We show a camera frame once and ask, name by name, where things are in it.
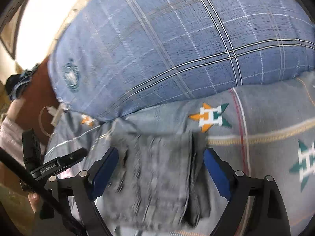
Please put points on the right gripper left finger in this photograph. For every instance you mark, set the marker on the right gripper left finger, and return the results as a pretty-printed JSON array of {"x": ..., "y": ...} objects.
[{"x": 85, "y": 188}]

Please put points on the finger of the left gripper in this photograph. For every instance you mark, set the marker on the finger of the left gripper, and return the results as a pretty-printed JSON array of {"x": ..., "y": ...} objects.
[{"x": 72, "y": 158}]

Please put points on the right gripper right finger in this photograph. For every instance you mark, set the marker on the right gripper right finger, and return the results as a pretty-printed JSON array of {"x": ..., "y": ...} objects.
[{"x": 268, "y": 215}]

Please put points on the grey denim pants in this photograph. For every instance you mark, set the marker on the grey denim pants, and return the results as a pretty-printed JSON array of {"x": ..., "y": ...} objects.
[{"x": 159, "y": 183}]

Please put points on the left hand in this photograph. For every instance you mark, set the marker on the left hand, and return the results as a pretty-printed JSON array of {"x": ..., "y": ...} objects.
[{"x": 34, "y": 199}]

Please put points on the grey cloth on headboard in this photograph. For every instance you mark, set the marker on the grey cloth on headboard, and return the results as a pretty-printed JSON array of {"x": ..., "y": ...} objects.
[{"x": 11, "y": 139}]

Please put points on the brown wooden headboard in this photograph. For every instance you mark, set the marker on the brown wooden headboard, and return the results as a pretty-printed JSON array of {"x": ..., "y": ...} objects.
[{"x": 38, "y": 94}]

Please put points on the dark blue cloth pile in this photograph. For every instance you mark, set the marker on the dark blue cloth pile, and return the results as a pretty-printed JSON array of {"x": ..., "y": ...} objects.
[{"x": 16, "y": 84}]

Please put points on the grey patterned bed sheet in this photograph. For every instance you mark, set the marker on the grey patterned bed sheet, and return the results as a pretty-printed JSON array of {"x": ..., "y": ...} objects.
[{"x": 258, "y": 129}]

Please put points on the blue plaid pillow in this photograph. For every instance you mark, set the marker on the blue plaid pillow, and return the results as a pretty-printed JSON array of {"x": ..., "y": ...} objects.
[{"x": 120, "y": 56}]

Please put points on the white charger with cable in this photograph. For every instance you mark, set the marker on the white charger with cable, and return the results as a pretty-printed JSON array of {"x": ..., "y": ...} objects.
[{"x": 56, "y": 114}]

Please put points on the framed wall picture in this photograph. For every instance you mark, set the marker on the framed wall picture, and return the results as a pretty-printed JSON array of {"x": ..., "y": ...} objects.
[{"x": 10, "y": 32}]

